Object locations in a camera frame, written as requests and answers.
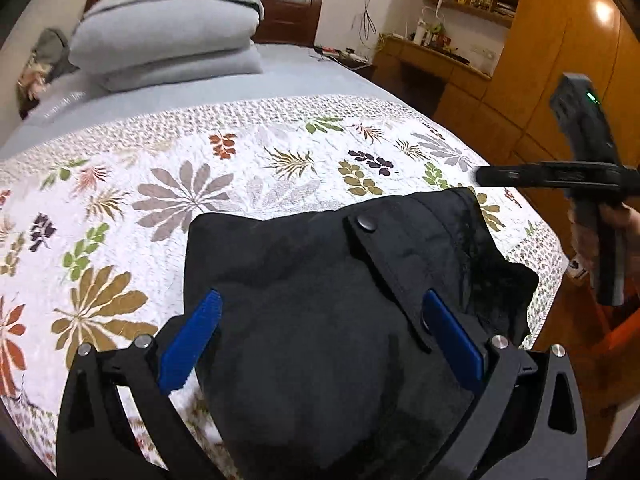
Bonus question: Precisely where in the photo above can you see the stack of grey pillows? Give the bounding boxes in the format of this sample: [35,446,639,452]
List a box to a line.
[67,0,265,93]

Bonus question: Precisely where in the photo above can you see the pile of clothes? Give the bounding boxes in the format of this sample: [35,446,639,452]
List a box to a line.
[17,27,81,121]

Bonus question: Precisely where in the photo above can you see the wooden desk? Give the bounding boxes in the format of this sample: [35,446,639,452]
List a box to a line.
[372,34,493,121]

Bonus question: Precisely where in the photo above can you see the black pants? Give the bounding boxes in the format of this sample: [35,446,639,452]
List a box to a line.
[182,186,540,480]

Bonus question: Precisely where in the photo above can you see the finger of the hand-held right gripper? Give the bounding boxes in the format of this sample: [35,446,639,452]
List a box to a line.
[475,162,552,187]

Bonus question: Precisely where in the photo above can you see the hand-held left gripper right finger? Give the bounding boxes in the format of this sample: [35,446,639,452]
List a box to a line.
[421,289,588,480]

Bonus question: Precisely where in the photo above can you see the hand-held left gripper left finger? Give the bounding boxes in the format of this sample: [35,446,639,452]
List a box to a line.
[55,289,223,480]

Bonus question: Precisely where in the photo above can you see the dark wooden headboard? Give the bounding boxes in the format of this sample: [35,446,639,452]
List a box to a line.
[82,0,326,46]

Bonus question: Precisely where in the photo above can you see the person's right hand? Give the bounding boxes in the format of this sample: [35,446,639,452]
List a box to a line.
[569,199,640,286]

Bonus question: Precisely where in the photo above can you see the dark wooden nightstand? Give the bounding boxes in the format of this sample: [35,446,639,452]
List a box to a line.
[310,45,378,81]

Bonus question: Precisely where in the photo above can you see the wooden wardrobe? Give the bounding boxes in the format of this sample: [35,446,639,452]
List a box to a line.
[435,0,640,201]

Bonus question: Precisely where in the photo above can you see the floral quilt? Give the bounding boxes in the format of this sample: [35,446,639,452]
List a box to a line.
[0,96,571,476]

